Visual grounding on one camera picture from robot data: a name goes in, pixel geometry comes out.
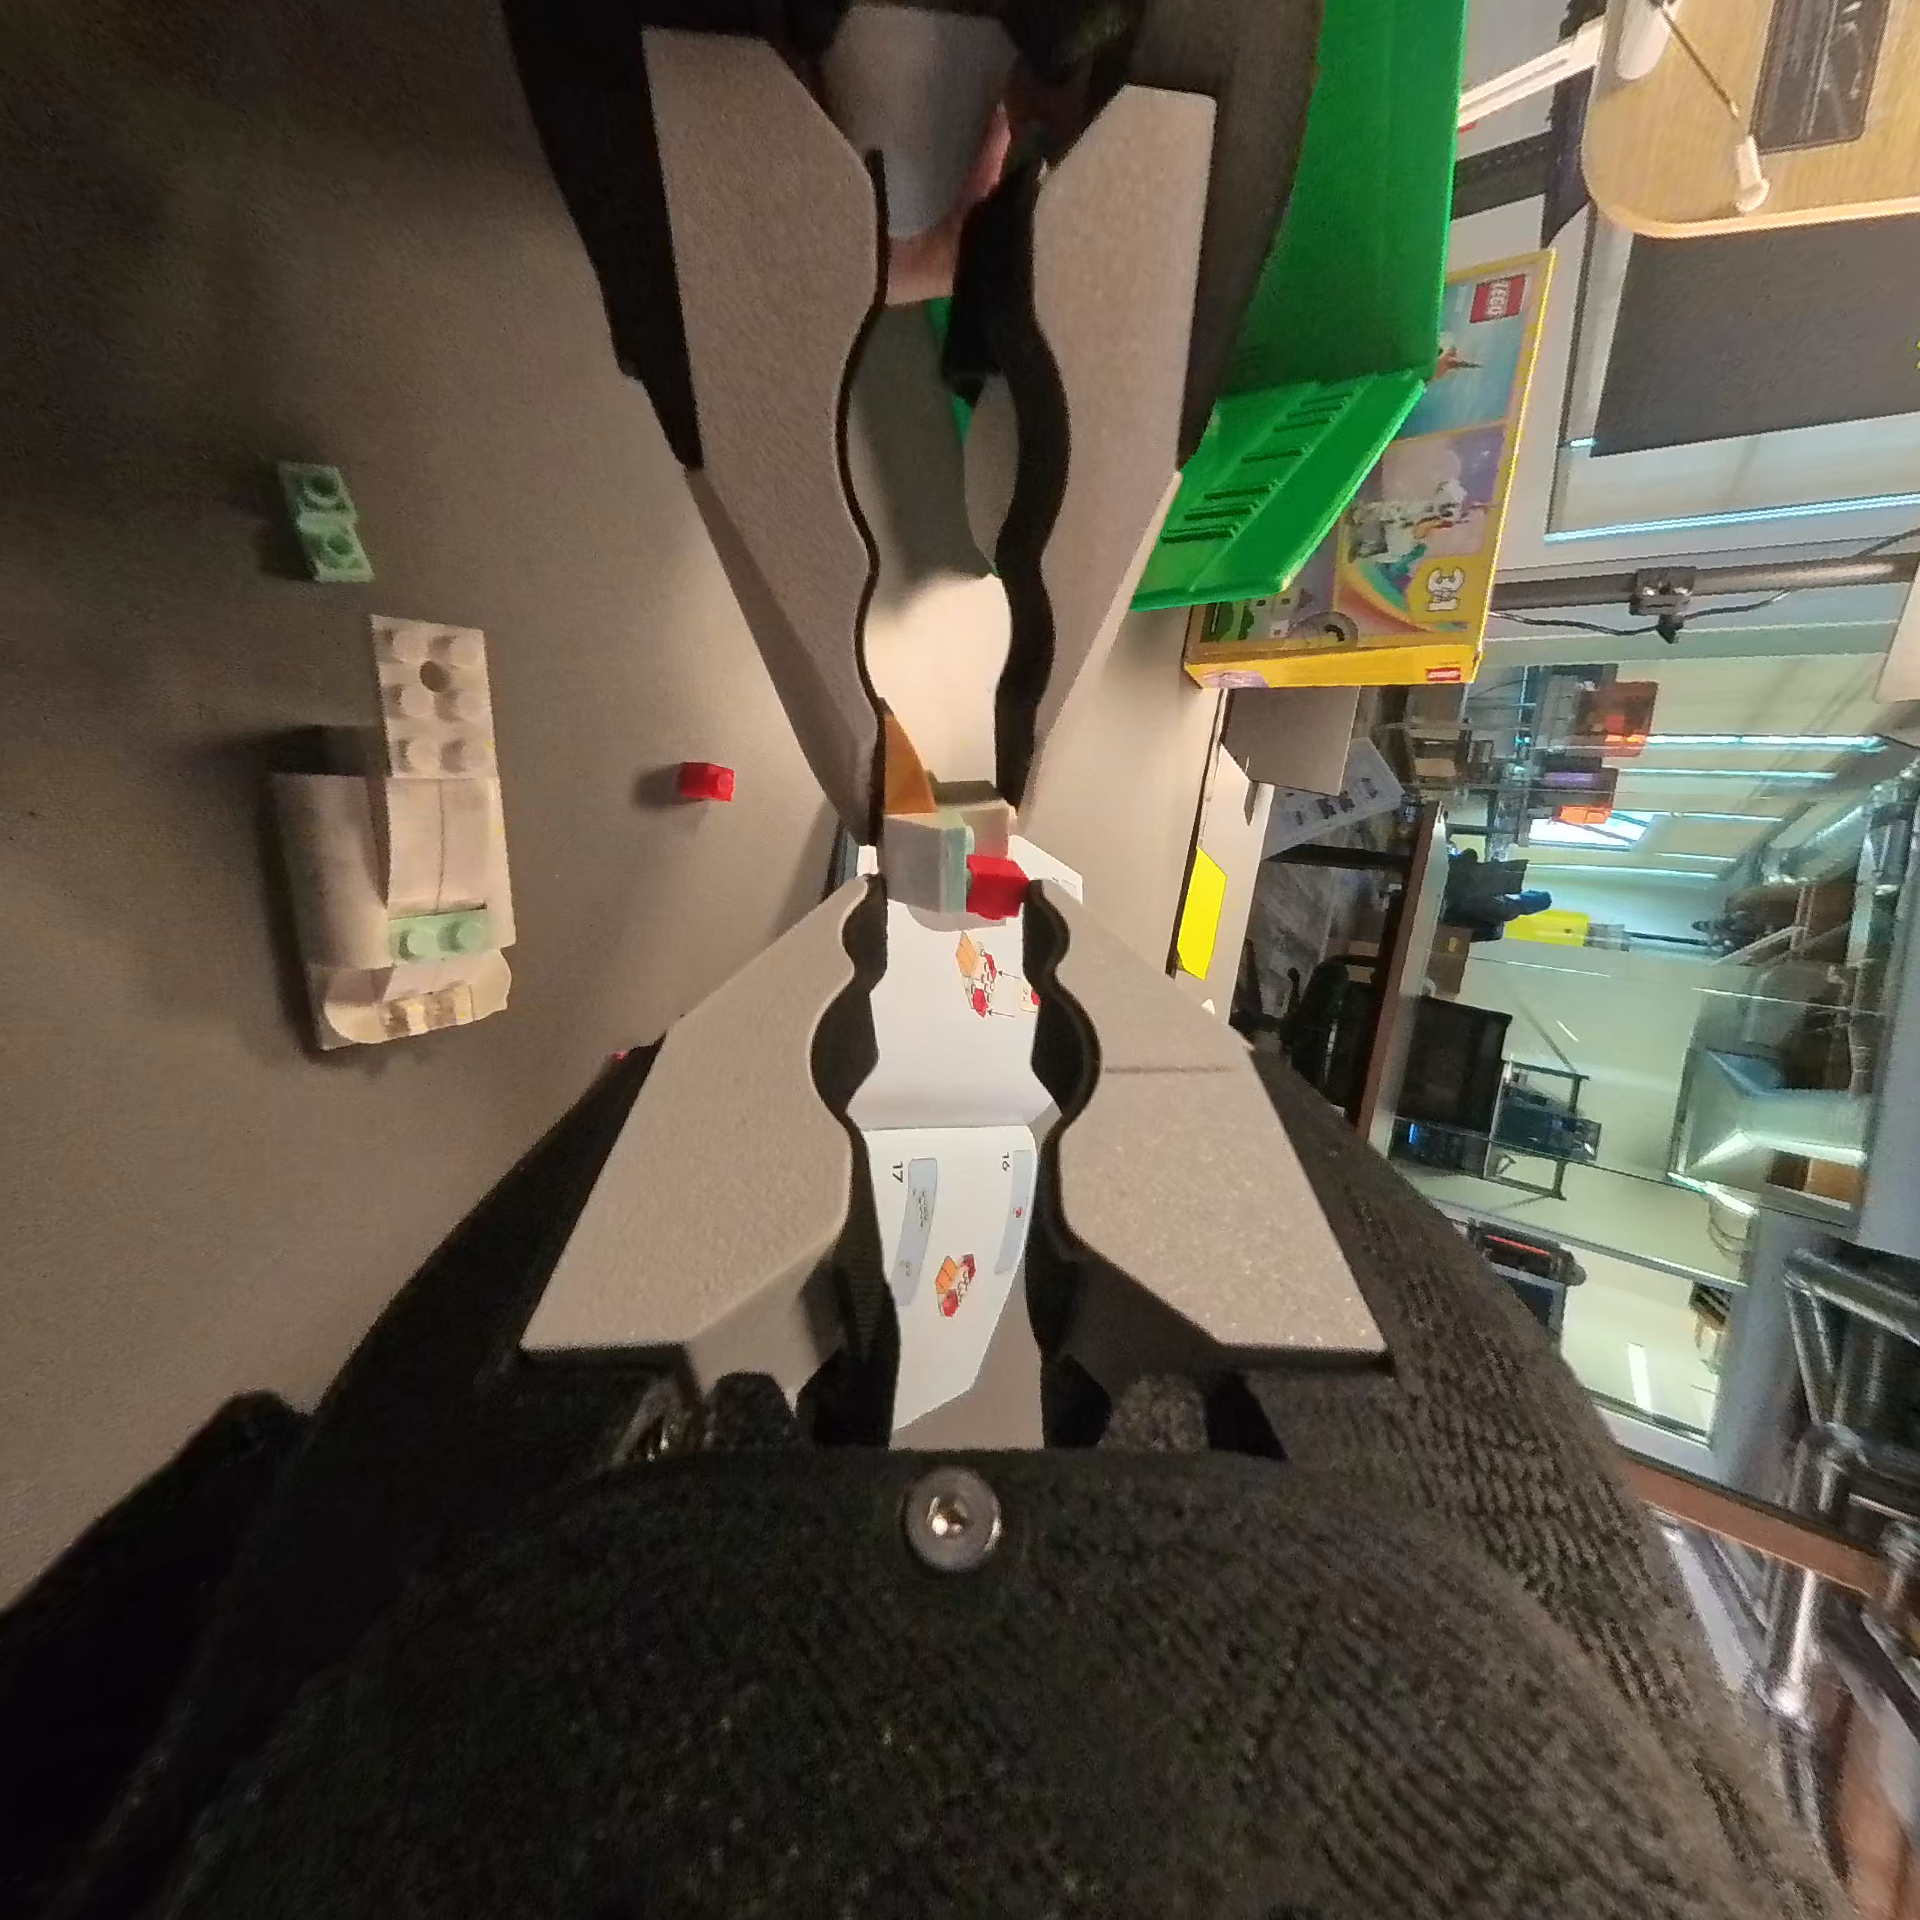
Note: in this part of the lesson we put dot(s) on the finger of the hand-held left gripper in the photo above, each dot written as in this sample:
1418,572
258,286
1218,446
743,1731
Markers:
749,346
1124,376

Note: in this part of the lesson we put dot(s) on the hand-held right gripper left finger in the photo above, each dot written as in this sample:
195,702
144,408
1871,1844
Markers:
705,1171

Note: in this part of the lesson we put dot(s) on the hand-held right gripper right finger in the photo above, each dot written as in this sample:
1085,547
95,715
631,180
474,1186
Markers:
1200,1186

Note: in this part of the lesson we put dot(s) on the small grey red lego assembly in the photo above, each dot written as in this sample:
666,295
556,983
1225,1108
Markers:
944,855

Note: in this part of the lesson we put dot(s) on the yellow lego box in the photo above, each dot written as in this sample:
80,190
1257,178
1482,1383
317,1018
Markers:
1441,511

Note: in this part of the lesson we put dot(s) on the small red lego brick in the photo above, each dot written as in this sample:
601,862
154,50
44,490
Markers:
701,782

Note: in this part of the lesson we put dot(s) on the white lego assembly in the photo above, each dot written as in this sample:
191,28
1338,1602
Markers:
434,810

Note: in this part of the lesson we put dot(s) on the light green lego plate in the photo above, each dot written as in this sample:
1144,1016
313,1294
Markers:
324,523

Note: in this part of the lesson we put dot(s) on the person's left hand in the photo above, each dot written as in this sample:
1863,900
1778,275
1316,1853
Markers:
921,270

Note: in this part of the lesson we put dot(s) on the green plastic bin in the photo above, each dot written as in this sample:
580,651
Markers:
1336,226

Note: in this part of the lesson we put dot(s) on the yellow sticky note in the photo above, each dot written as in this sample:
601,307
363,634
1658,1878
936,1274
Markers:
1200,915

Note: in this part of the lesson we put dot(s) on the round wooden table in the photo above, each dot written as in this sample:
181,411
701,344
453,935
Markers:
1664,166

